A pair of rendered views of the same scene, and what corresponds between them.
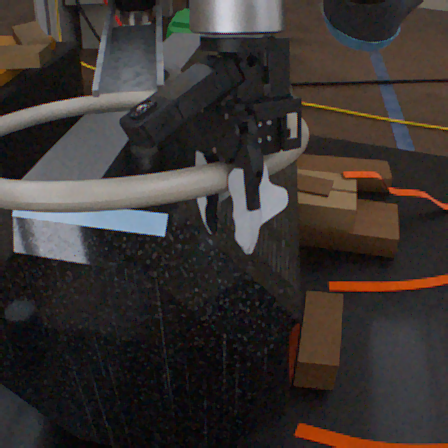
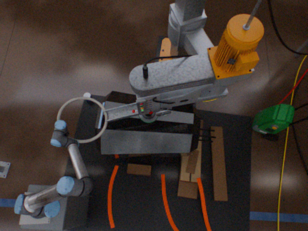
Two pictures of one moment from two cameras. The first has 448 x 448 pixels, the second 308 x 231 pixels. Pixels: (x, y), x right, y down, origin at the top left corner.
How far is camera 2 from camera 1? 257 cm
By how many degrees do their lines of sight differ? 55
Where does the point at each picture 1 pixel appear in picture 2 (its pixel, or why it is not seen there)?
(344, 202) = (184, 177)
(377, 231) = (180, 189)
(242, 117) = not seen: hidden behind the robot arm
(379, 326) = (148, 187)
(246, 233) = not seen: hidden behind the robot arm
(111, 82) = (114, 111)
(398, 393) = (126, 189)
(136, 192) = not seen: hidden behind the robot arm
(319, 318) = (141, 168)
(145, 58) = (123, 115)
